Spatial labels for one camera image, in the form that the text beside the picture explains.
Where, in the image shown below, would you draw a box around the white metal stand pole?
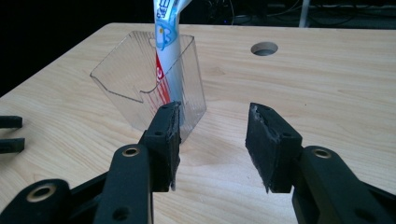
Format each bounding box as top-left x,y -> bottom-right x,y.
298,0 -> 312,28

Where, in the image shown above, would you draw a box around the white toothpaste tube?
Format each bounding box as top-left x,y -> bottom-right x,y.
151,0 -> 193,110

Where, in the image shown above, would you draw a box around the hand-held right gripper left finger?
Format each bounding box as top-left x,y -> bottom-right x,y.
138,100 -> 182,193

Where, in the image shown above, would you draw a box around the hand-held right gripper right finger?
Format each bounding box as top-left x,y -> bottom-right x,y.
245,102 -> 304,194

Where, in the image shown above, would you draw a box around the clear plastic container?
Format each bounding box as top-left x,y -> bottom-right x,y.
89,30 -> 207,145

